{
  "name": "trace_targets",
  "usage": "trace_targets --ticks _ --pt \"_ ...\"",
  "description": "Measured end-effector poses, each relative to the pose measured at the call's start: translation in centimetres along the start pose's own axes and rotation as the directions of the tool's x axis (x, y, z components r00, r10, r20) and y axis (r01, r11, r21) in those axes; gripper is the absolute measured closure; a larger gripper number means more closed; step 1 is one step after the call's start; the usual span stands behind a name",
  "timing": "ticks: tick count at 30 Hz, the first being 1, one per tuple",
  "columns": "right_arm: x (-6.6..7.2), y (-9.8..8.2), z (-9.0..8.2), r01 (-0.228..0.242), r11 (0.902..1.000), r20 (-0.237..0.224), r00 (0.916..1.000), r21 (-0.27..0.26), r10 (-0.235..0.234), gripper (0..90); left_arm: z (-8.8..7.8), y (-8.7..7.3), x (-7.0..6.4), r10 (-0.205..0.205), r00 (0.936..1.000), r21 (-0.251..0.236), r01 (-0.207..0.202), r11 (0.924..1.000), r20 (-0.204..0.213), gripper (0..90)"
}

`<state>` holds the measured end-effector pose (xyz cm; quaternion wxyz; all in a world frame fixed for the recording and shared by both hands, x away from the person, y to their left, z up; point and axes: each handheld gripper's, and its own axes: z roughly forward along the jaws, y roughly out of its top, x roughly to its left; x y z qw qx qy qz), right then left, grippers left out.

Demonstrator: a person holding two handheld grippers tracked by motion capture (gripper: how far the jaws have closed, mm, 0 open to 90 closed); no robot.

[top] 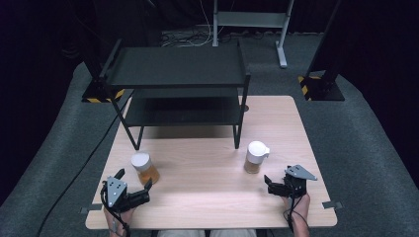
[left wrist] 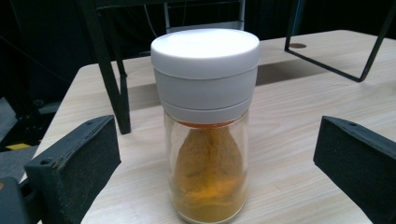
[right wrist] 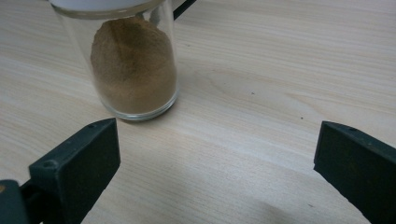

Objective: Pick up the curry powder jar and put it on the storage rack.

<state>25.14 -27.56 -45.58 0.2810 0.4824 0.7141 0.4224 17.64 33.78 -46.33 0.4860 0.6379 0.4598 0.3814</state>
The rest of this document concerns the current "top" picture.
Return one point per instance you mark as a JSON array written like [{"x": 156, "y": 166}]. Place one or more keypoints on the person's left hand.
[{"x": 122, "y": 217}]

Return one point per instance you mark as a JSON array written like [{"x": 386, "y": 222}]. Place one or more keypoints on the grey tape strip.
[
  {"x": 332, "y": 204},
  {"x": 90, "y": 208}
]

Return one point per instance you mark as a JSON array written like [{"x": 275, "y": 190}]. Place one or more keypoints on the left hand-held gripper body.
[{"x": 116, "y": 192}]

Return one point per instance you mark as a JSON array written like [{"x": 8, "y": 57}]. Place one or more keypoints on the person's left leg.
[{"x": 181, "y": 233}]

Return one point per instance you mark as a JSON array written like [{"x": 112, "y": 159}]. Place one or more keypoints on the grey metal stand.
[{"x": 252, "y": 19}]

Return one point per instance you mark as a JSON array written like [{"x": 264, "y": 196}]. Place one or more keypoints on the black stand with striped base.
[
  {"x": 99, "y": 92},
  {"x": 324, "y": 85}
]

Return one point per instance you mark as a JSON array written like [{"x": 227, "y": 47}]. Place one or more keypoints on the person's leg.
[
  {"x": 181, "y": 233},
  {"x": 233, "y": 233}
]

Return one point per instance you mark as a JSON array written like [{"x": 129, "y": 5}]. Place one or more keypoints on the person's right leg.
[{"x": 233, "y": 233}]

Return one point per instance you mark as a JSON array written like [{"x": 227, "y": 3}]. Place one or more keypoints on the black two-tier shelf rack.
[{"x": 178, "y": 67}]

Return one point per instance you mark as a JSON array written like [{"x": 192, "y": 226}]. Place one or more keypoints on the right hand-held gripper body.
[{"x": 296, "y": 186}]

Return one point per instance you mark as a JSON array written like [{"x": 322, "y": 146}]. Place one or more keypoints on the person's right hand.
[{"x": 301, "y": 207}]

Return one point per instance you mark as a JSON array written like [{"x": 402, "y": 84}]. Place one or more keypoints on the amber jar with spouted white lid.
[{"x": 256, "y": 154}]

